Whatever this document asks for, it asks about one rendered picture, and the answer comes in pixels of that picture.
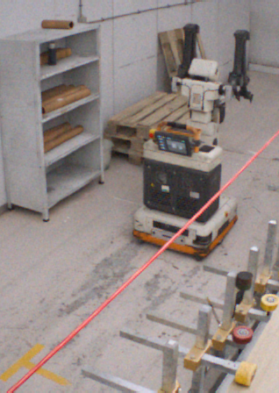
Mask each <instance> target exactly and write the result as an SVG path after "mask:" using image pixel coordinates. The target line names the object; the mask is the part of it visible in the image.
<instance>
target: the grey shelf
mask: <svg viewBox="0 0 279 393"><path fill-rule="evenodd" d="M65 37H66V38H65ZM101 37H102V36H101V25H95V24H86V23H80V24H77V23H75V26H74V28H73V29H72V30H69V29H52V28H47V29H44V28H42V27H40V28H36V29H32V30H30V31H28V32H21V33H17V34H13V35H10V36H6V37H4V38H1V39H0V63H1V65H0V70H1V71H0V120H1V134H2V142H3V157H4V171H5V177H6V182H5V185H6V192H7V200H8V207H9V208H8V211H13V210H14V207H11V204H15V205H19V206H22V207H25V208H28V209H30V210H34V211H39V212H42V213H43V221H44V222H48V221H49V214H48V209H49V208H51V207H52V206H53V205H54V204H56V203H57V202H58V201H60V200H61V199H62V198H64V197H67V196H69V195H70V194H72V193H73V192H75V191H77V190H78V189H80V188H81V187H82V186H84V185H86V184H87V183H89V182H91V181H92V180H94V179H95V178H97V177H98V176H100V182H98V184H101V185H102V184H104V174H103V144H102V140H103V117H102V89H101V77H102V62H101ZM97 39H98V42H97ZM49 43H55V46H56V48H58V47H61V48H63V47H69V48H70V49H71V50H72V51H71V55H69V56H68V57H65V58H62V59H59V60H56V65H53V66H48V63H46V64H42V65H40V64H39V57H38V56H39V54H42V53H44V52H47V51H48V45H49ZM60 44H61V45H60ZM32 57H33V59H32ZM34 57H35V58H34ZM97 63H98V72H97ZM66 74H67V79H66ZM1 77H2V78H1ZM63 83H64V84H65V85H66V86H68V85H70V84H73V85H74V86H75V87H77V86H80V85H82V84H85V85H86V86H87V88H89V90H90V96H87V97H85V98H83V99H81V100H78V101H76V102H73V103H71V104H69V105H66V106H64V107H61V108H60V109H57V110H55V111H51V112H48V113H47V114H44V115H42V114H41V112H42V107H41V96H40V92H43V91H45V90H46V89H50V88H52V87H55V86H58V85H61V84H63ZM1 84H2V86H1ZM97 87H98V93H97ZM1 91H2V92H1ZM36 94H37V95H36ZM34 95H35V97H34ZM2 98H3V99H2ZM36 101H37V102H36ZM34 103H35V106H34ZM2 106H3V107H2ZM3 112H4V113H3ZM98 112H99V122H98ZM65 115H66V116H65ZM67 116H68V120H67ZM61 121H62V122H61ZM66 121H68V122H69V123H70V126H71V129H72V128H74V127H76V126H78V125H82V127H83V129H84V131H83V132H82V133H81V134H79V135H77V136H75V137H74V138H72V139H70V140H68V141H66V142H64V143H62V144H60V145H58V146H57V147H55V148H53V149H51V150H49V151H47V152H46V153H44V149H43V140H44V138H43V132H44V131H46V130H49V129H50V128H52V127H55V126H57V125H59V124H62V123H64V122H66ZM4 134H5V135H4ZM41 136H42V137H41ZM99 138H100V139H99ZM98 139H99V147H98ZM37 142H38V145H37ZM5 148H6V150H5ZM37 154H38V155H37ZM68 160H69V163H68ZM63 162H64V163H63ZM7 163H8V165H7ZM99 164H100V170H99ZM7 170H8V172H7ZM8 178H9V180H8ZM9 185H10V187H9ZM10 193H11V194H10ZM44 215H45V216H44Z"/></svg>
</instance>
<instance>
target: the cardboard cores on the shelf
mask: <svg viewBox="0 0 279 393"><path fill-rule="evenodd" d="M71 51H72V50H71V49H70V48H69V47H64V48H61V47H58V48H56V52H55V53H56V60H59V59H62V58H65V57H68V56H69V55H71ZM48 62H49V57H48V51H47V52H44V53H42V54H39V64H40V65H42V64H46V63H48ZM40 96H41V107H42V112H41V114H42V115H44V114H47V113H48V112H51V111H55V110H57V109H60V108H61V107H64V106H66V105H69V104H71V103H73V102H76V101H78V100H81V99H83V98H85V97H87V96H90V90H89V88H87V86H86V85H85V84H82V85H80V86H77V87H75V86H74V85H73V84H70V85H68V86H66V85H65V84H64V83H63V84H61V85H58V86H55V87H52V88H50V89H46V90H45V91H43V92H40ZM83 131H84V129H83V127H82V125H78V126H76V127H74V128H72V129H71V126H70V123H69V122H68V121H66V122H64V123H62V124H59V125H57V126H55V127H52V128H50V129H49V130H46V131H44V132H43V138H44V140H43V149H44V153H46V152H47V151H49V150H51V149H53V148H55V147H57V146H58V145H60V144H62V143H64V142H66V141H68V140H70V139H72V138H74V137H75V136H77V135H79V134H81V133H82V132H83Z"/></svg>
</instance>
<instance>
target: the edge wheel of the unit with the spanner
mask: <svg viewBox="0 0 279 393"><path fill-rule="evenodd" d="M252 337H253V330H252V329H251V328H249V327H248V326H238V327H235V328H234V329H233V331H232V340H233V341H234V343H236V344H241V345H245V344H248V343H250V342H251V340H252Z"/></svg>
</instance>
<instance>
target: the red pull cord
mask: <svg viewBox="0 0 279 393"><path fill-rule="evenodd" d="M278 134H279V131H278V132H277V133H276V134H275V135H274V136H273V138H271V139H270V140H269V141H268V142H267V143H266V145H265V146H264V147H263V148H262V149H261V150H260V151H258V152H257V154H255V155H254V156H253V157H252V158H251V159H250V160H249V161H248V162H247V163H246V165H245V166H244V167H243V168H242V169H241V170H240V171H239V172H238V173H237V174H236V175H235V176H234V177H233V178H232V179H231V180H230V181H229V182H228V183H227V184H226V186H224V187H223V188H222V189H221V190H220V191H219V192H218V193H217V194H216V195H215V196H214V197H213V198H212V199H211V200H210V201H209V202H208V203H207V204H206V205H205V206H204V207H203V208H202V209H201V210H200V211H199V212H198V213H197V214H196V215H195V216H194V217H193V218H192V219H191V220H190V221H188V222H187V223H186V224H185V225H184V227H183V228H182V229H181V230H180V231H179V232H178V233H177V234H176V235H175V236H174V237H173V238H172V239H171V240H170V241H168V242H167V243H166V244H165V245H164V246H163V247H162V248H161V249H160V250H159V251H158V252H157V253H156V254H155V255H154V256H153V257H152V258H150V259H149V260H148V261H147V262H146V263H145V264H144V265H143V266H142V267H141V268H140V269H139V270H138V271H137V272H136V273H135V274H134V275H133V276H132V277H131V278H130V279H129V280H128V281H127V282H126V283H124V284H123V285H122V286H121V287H120V288H119V289H118V290H117V291H116V292H115V293H113V294H112V295H111V296H110V297H109V298H108V299H107V300H106V301H105V302H103V303H102V304H101V305H100V306H99V307H98V308H97V309H96V311H95V312H94V313H92V314H91V315H90V316H89V317H88V318H87V319H86V320H85V321H83V322H82V323H81V324H80V325H78V327H77V328H75V329H74V331H72V332H71V333H70V334H69V335H68V336H67V337H66V338H65V339H64V340H63V341H62V342H61V343H60V344H59V345H58V346H57V347H56V348H55V349H54V350H52V351H51V353H50V354H48V355H47V356H45V358H43V359H42V360H41V361H39V363H38V364H37V365H35V366H34V367H33V368H32V369H31V370H30V371H29V372H28V373H27V374H26V375H25V376H24V377H22V378H21V379H20V381H18V382H17V383H16V384H14V385H12V387H11V388H9V390H7V391H6V393H13V392H14V391H15V390H16V389H17V388H19V386H20V385H22V384H23V382H25V381H26V380H27V379H28V378H29V377H30V376H32V374H34V373H35V372H36V370H38V369H39V368H40V367H42V366H43V365H44V364H46V363H47V361H48V360H50V359H51V358H52V357H53V356H54V355H55V354H56V353H57V352H59V351H60V350H61V348H62V347H64V346H65V345H66V344H67V343H68V342H69V341H70V340H71V339H72V338H73V337H74V336H75V335H76V334H77V333H78V332H79V331H81V329H82V328H83V327H84V326H86V324H88V323H89V322H90V321H91V320H92V319H93V318H94V317H95V316H96V315H97V314H98V313H99V312H100V311H101V310H102V309H103V308H104V307H105V306H106V305H107V304H108V303H110V302H111V301H112V300H113V299H114V298H115V297H116V296H117V295H118V294H119V293H120V292H121V291H122V290H123V289H124V288H125V287H126V286H127V285H128V284H130V283H131V282H132V281H133V280H134V279H135V278H136V277H137V276H138V275H139V274H141V273H142V272H143V271H144V270H145V269H146V268H147V267H148V266H149V265H150V264H151V263H152V262H153V261H154V260H155V259H156V258H157V257H158V256H159V255H160V254H161V253H162V252H163V251H164V250H165V249H166V248H167V247H168V246H169V245H171V244H172V243H173V242H174V241H175V240H176V239H177V238H178V237H179V236H180V235H181V234H182V233H183V232H184V231H185V230H186V229H187V228H188V226H189V225H190V224H191V223H192V222H193V221H194V220H195V219H196V218H197V217H198V216H199V215H200V214H201V213H202V212H203V211H204V210H205V209H206V208H207V207H208V206H209V205H210V204H211V203H212V202H213V201H214V200H215V199H216V198H217V197H218V196H219V195H220V194H221V193H222V192H223V191H224V190H225V189H226V188H227V186H228V185H229V184H230V183H231V182H232V181H233V180H234V179H235V178H236V177H237V176H238V175H239V174H240V173H241V172H242V171H243V170H245V169H246V168H247V166H248V165H249V164H250V163H251V162H252V161H253V160H254V159H255V158H256V157H258V155H259V154H260V153H261V152H262V151H263V150H264V149H265V148H266V147H267V145H268V144H269V143H270V142H271V141H272V140H273V139H274V138H275V137H276V136H277V135H278Z"/></svg>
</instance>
